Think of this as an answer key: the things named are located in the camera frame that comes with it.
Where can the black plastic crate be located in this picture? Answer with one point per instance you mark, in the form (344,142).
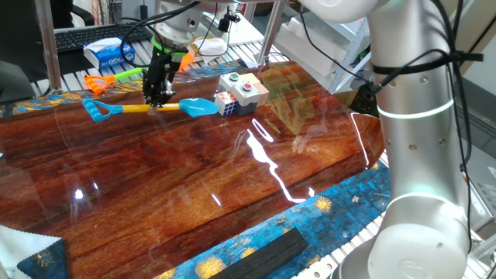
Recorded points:
(362,102)

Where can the blue tissue box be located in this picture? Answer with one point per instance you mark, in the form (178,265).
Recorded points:
(110,54)

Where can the black keyboard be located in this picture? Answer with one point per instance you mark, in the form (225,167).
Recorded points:
(100,35)

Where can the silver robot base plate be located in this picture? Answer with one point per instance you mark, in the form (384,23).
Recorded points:
(321,267)

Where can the light wooden block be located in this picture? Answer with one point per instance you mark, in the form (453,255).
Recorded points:
(262,93)
(252,77)

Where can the black foam block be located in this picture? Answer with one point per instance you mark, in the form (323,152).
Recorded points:
(263,255)

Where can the white box green button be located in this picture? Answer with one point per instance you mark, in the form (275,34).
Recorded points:
(228,81)

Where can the white metal shelf rack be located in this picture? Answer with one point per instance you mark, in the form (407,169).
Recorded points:
(329,50)

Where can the black computer monitor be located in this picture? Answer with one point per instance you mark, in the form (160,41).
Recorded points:
(19,38)

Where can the black office chair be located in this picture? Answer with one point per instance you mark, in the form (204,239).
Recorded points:
(62,11)

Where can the blue toy shovel yellow shaft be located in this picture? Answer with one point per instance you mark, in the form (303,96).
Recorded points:
(195,107)

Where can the aluminium frame post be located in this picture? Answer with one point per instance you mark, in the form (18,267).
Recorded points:
(48,46)

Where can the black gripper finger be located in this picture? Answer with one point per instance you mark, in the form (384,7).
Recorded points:
(150,98)
(166,91)

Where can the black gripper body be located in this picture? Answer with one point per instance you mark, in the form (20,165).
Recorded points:
(159,71)

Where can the white box red button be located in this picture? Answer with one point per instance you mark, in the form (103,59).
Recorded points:
(248,97)

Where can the glossy wood grain mat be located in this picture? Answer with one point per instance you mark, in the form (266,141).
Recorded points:
(155,217)

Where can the Rubik's cube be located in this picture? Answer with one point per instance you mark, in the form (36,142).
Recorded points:
(226,104)

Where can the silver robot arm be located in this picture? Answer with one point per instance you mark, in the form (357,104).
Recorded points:
(418,155)

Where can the white crumpled cloth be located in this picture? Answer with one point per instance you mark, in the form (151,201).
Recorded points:
(211,46)

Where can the orange toy shovel green shaft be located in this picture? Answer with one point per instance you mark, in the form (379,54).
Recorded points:
(97,83)

